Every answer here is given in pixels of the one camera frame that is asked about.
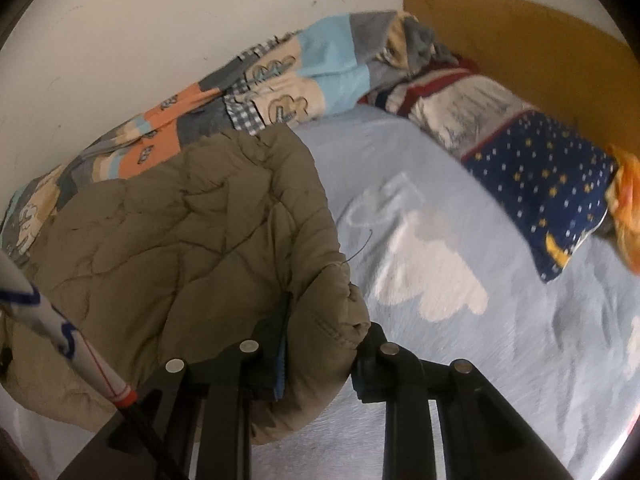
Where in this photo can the light blue cloud blanket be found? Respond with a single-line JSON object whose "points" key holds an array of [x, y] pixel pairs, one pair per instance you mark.
{"points": [[450, 310]]}

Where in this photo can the wooden headboard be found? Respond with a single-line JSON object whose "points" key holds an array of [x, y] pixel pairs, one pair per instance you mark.
{"points": [[525, 45]]}

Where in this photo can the orange floral scarf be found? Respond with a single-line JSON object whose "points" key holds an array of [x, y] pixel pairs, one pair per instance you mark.
{"points": [[625, 200]]}

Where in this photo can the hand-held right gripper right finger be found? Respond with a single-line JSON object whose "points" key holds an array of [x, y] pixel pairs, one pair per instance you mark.
{"points": [[370, 360]]}

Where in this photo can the olive puffer jacket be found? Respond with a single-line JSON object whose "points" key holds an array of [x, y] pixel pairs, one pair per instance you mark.
{"points": [[175, 240]]}

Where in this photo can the navy star printed pillow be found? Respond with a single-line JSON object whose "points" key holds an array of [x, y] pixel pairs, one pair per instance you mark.
{"points": [[540, 175]]}

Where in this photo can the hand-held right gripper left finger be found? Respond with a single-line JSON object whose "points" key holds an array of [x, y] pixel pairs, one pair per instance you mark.
{"points": [[280, 375]]}

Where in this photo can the grey cloth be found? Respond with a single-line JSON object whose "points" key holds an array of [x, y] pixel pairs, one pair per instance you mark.
{"points": [[425, 40]]}

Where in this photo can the patchwork cartoon quilt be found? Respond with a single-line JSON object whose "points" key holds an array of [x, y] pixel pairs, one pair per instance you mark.
{"points": [[280, 85]]}

